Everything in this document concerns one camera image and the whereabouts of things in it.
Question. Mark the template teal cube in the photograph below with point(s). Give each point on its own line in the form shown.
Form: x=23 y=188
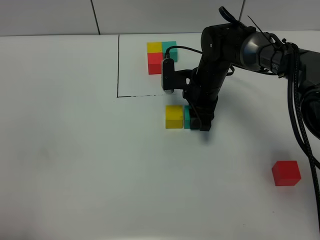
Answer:
x=173 y=52

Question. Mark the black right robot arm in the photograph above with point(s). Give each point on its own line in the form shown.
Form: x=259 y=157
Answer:
x=228 y=46

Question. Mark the template yellow cube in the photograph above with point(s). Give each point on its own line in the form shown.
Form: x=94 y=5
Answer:
x=154 y=47

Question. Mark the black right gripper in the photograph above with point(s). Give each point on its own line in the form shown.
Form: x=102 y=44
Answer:
x=200 y=88

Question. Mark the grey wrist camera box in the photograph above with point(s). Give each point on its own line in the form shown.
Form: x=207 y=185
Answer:
x=167 y=72

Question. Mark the template red cube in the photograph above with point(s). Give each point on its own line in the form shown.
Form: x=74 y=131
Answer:
x=154 y=62

